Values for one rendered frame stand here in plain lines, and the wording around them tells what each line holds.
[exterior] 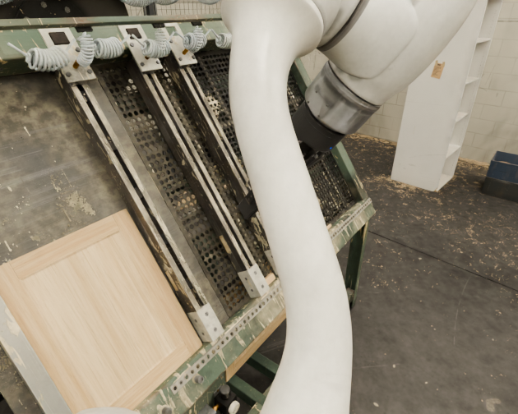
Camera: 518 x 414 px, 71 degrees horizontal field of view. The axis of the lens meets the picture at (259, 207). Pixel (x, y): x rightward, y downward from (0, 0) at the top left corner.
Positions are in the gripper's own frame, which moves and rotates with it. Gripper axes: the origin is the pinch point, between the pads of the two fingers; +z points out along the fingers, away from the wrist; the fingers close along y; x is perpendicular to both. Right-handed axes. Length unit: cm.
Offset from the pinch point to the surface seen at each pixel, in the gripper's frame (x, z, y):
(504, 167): -11, 54, -443
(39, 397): 2, 79, 25
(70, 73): -81, 41, -2
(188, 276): -13, 70, -26
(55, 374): -2, 80, 20
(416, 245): 12, 123, -293
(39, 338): -12, 76, 21
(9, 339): -14, 73, 28
